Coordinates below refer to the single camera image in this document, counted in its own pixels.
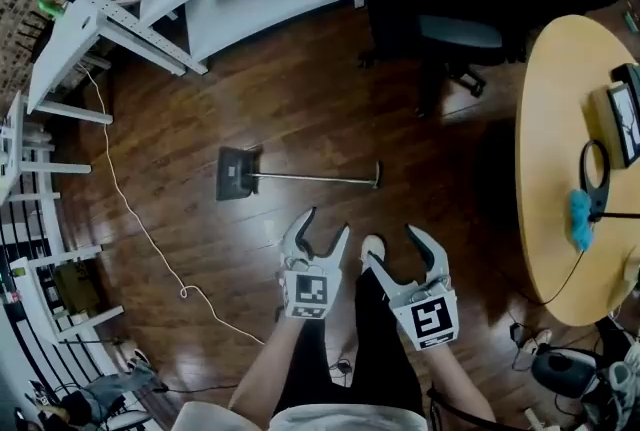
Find white table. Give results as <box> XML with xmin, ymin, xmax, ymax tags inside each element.
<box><xmin>0</xmin><ymin>90</ymin><xmax>94</xmax><ymax>206</ymax></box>
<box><xmin>25</xmin><ymin>0</ymin><xmax>115</xmax><ymax>126</ymax></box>
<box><xmin>8</xmin><ymin>242</ymin><xmax>126</xmax><ymax>346</ymax></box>

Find person's white shirt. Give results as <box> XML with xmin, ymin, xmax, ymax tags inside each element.
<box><xmin>171</xmin><ymin>400</ymin><xmax>427</xmax><ymax>431</ymax></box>

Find teal duster with black handle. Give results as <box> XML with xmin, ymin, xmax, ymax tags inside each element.
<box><xmin>566</xmin><ymin>138</ymin><xmax>640</xmax><ymax>254</ymax></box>

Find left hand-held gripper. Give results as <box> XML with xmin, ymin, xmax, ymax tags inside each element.
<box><xmin>277</xmin><ymin>206</ymin><xmax>352</xmax><ymax>321</ymax></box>

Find grey padded chair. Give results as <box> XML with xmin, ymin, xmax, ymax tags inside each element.
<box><xmin>48</xmin><ymin>360</ymin><xmax>170</xmax><ymax>431</ymax></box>

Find cream cable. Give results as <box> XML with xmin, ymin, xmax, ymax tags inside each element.
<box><xmin>78</xmin><ymin>62</ymin><xmax>267</xmax><ymax>347</ymax></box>

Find person's white shoe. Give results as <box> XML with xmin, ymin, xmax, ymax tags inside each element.
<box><xmin>359</xmin><ymin>234</ymin><xmax>388</xmax><ymax>276</ymax></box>

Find black charger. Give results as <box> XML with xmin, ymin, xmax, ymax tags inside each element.
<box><xmin>328</xmin><ymin>357</ymin><xmax>354</xmax><ymax>388</ymax></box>

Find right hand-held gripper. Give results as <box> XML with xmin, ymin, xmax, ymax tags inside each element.
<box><xmin>365</xmin><ymin>223</ymin><xmax>461</xmax><ymax>352</ymax></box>

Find brown cardboard box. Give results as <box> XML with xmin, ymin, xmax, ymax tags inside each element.
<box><xmin>51</xmin><ymin>260</ymin><xmax>102</xmax><ymax>316</ymax></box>

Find person's left forearm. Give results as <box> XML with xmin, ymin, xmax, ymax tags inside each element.
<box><xmin>228</xmin><ymin>314</ymin><xmax>327</xmax><ymax>421</ymax></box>

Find person's right forearm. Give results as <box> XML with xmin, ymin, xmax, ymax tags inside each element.
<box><xmin>423</xmin><ymin>339</ymin><xmax>497</xmax><ymax>426</ymax></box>

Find round wooden table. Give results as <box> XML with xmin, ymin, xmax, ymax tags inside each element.
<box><xmin>514</xmin><ymin>13</ymin><xmax>640</xmax><ymax>328</ymax></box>

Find white sneakers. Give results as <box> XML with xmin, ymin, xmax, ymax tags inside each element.
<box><xmin>606</xmin><ymin>342</ymin><xmax>640</xmax><ymax>423</ymax></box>

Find person's black trousers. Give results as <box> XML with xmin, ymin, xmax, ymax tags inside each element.
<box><xmin>272</xmin><ymin>267</ymin><xmax>427</xmax><ymax>420</ymax></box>

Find green bottle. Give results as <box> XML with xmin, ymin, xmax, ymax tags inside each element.
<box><xmin>36</xmin><ymin>0</ymin><xmax>67</xmax><ymax>19</ymax></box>

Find black picture frame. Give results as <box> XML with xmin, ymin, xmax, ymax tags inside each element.
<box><xmin>588</xmin><ymin>62</ymin><xmax>640</xmax><ymax>171</ymax></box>

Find thin black cable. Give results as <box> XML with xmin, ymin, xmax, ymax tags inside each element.
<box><xmin>498</xmin><ymin>247</ymin><xmax>587</xmax><ymax>306</ymax></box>

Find black round device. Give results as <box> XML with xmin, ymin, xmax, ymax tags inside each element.
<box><xmin>528</xmin><ymin>348</ymin><xmax>599</xmax><ymax>399</ymax></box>

